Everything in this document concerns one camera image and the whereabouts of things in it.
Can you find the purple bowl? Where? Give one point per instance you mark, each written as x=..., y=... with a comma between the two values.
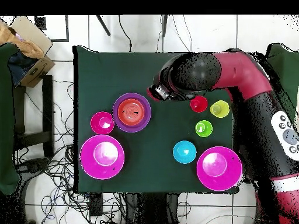
x=147, y=116

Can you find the orange bowl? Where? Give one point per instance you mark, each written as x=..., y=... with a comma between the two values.
x=130, y=116

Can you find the large pink bowl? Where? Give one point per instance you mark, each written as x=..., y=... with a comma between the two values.
x=205, y=177
x=88, y=161

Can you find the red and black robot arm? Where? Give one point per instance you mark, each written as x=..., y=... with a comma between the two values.
x=243, y=72

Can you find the dark green tablecloth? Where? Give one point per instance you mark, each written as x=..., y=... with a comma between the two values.
x=116, y=74

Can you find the red cup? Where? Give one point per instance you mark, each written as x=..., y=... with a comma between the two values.
x=198, y=105

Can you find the crimson bowl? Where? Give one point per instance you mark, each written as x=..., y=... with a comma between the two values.
x=98, y=127

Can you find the green cup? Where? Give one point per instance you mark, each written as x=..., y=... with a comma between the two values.
x=206, y=130

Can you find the black tripod leg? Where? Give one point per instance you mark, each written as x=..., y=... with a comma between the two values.
x=103, y=25
x=165, y=25

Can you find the small blue bowl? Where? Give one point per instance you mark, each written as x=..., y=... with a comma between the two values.
x=184, y=155

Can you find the yellow cup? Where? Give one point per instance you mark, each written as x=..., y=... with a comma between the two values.
x=223, y=109

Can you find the cardboard box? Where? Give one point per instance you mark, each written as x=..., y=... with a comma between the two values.
x=35, y=70

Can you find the black floor box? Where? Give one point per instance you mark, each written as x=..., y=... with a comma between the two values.
x=95, y=205

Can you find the black rounded floor base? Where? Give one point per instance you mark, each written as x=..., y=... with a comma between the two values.
x=35, y=164

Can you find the green side table cloth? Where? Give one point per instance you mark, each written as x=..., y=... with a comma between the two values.
x=287, y=70
x=7, y=116

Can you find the black stool frame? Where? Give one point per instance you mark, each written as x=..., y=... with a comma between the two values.
x=48, y=105

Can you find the black square frame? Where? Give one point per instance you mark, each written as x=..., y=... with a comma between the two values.
x=67, y=28

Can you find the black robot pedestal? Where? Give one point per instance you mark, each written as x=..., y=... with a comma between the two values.
x=151, y=210

